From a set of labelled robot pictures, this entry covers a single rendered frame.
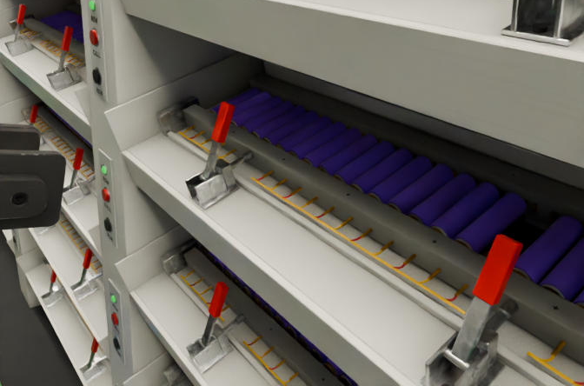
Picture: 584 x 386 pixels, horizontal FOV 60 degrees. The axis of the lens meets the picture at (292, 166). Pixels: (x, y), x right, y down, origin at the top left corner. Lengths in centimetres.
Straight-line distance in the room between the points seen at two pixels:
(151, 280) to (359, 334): 40
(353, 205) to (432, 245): 7
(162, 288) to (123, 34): 31
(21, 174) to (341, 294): 22
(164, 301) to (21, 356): 78
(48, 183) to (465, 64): 18
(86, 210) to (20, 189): 66
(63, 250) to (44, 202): 92
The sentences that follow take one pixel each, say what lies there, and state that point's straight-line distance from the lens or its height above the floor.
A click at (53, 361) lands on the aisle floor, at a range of 136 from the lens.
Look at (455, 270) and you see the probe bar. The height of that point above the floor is 73.
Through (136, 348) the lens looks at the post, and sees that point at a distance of 76.
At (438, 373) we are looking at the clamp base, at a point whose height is 70.
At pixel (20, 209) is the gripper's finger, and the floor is 81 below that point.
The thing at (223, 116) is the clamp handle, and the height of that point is 77.
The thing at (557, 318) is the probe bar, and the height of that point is 73.
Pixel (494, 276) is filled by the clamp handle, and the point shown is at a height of 76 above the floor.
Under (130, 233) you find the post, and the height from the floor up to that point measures 58.
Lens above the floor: 91
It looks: 23 degrees down
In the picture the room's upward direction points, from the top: 5 degrees clockwise
